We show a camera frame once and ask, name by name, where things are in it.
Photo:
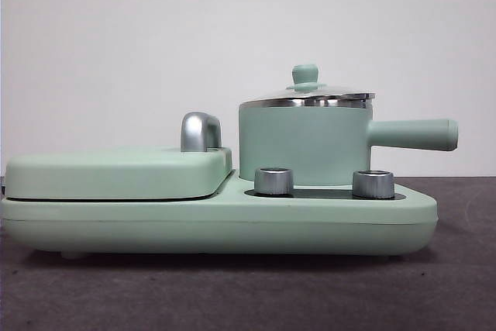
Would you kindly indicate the mint green breakfast machine base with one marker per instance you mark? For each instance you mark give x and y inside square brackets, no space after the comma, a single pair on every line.
[232,226]

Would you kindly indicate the silver control knob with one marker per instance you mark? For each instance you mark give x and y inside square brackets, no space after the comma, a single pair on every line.
[373,184]
[273,181]

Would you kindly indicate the glass pot lid green knob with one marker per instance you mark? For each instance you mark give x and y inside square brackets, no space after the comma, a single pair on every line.
[305,75]

